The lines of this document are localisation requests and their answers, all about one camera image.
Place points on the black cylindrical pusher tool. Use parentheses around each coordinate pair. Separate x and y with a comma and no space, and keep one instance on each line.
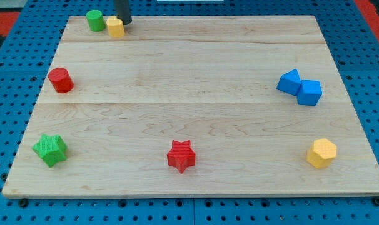
(123,12)

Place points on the yellow hexagon block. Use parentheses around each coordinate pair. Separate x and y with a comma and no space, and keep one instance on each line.
(321,153)

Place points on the blue cube block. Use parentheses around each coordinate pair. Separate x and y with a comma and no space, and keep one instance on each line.
(309,93)

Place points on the red cylinder block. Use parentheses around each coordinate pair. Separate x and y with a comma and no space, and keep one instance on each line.
(61,80)

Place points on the yellow heart block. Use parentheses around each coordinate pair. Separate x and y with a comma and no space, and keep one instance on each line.
(115,27)

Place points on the blue triangle block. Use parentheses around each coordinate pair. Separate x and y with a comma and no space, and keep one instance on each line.
(289,82)

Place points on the light wooden board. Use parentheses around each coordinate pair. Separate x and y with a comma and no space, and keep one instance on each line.
(208,79)

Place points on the green star block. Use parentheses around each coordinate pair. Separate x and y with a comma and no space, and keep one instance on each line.
(51,149)

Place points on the green cylinder block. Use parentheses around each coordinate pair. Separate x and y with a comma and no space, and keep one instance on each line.
(95,20)

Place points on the red star block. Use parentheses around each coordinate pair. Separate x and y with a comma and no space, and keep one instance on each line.
(181,156)

